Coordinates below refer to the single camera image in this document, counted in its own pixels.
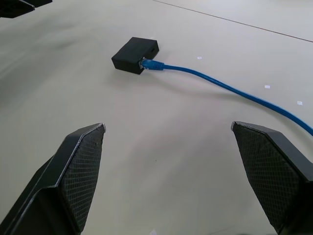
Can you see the small black box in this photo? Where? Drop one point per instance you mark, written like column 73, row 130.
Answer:
column 133, row 52

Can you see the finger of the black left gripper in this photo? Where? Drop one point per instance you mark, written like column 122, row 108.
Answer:
column 12, row 8
column 36, row 2

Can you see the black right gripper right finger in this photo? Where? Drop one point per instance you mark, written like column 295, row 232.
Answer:
column 276, row 171

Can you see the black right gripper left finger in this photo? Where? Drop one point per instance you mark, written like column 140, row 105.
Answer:
column 61, row 186

